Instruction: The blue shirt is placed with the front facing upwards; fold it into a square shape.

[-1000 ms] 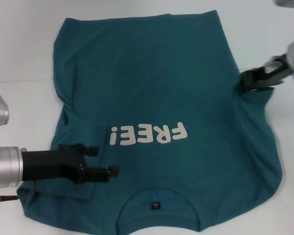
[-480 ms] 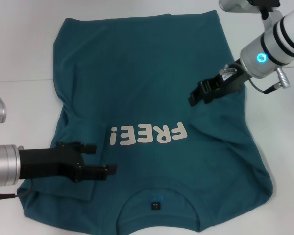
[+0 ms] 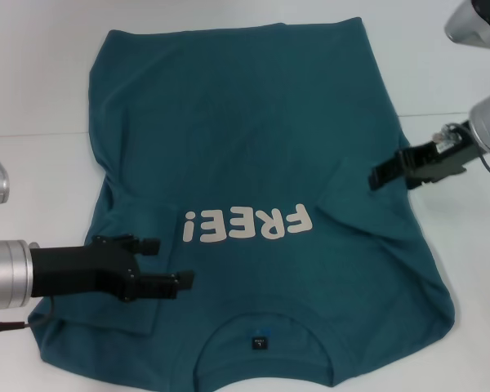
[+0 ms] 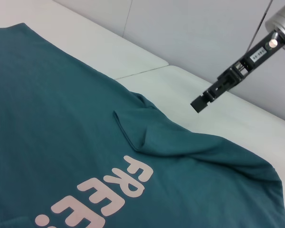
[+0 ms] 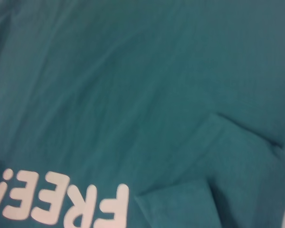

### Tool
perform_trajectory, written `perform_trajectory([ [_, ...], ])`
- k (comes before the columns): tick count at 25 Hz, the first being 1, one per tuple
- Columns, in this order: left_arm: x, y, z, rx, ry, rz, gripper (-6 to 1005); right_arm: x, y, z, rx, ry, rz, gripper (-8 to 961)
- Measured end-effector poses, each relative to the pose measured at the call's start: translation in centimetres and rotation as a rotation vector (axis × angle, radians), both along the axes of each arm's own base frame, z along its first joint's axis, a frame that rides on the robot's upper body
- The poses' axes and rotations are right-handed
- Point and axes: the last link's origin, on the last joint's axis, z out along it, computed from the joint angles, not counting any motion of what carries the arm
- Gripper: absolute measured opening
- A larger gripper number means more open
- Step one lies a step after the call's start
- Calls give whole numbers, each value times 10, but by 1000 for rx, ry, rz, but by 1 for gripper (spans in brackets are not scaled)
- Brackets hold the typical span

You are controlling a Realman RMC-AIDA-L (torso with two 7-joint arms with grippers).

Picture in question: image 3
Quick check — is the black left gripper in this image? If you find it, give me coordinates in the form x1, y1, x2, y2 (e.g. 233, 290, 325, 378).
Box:
30, 233, 196, 304

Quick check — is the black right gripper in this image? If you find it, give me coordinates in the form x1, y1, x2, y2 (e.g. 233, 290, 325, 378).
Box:
367, 121, 488, 192

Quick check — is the left arm cable with plug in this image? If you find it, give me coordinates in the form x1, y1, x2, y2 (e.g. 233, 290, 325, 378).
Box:
0, 296, 57, 332

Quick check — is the teal t-shirt with FREE print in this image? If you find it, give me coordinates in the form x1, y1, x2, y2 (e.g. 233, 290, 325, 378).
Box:
27, 16, 457, 365

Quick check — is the clear network plug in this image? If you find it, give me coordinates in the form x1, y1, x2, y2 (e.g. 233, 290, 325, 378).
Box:
431, 124, 470, 145

